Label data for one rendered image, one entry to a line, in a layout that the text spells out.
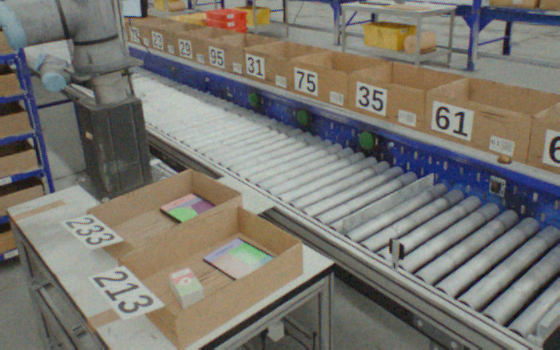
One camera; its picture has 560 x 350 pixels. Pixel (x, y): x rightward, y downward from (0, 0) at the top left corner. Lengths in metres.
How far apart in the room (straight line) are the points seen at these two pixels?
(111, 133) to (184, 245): 0.55
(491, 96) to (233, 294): 1.31
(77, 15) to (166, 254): 0.80
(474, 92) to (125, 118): 1.34
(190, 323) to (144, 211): 0.62
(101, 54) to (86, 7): 0.15
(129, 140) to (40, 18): 0.49
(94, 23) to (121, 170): 0.52
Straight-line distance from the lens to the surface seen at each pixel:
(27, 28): 1.71
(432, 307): 1.34
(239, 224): 1.51
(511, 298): 1.37
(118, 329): 1.29
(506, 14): 6.43
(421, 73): 2.23
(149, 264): 1.39
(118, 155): 1.82
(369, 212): 1.61
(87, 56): 1.75
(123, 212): 1.66
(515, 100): 2.03
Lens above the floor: 1.57
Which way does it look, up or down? 20 degrees down
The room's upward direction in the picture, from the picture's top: 2 degrees counter-clockwise
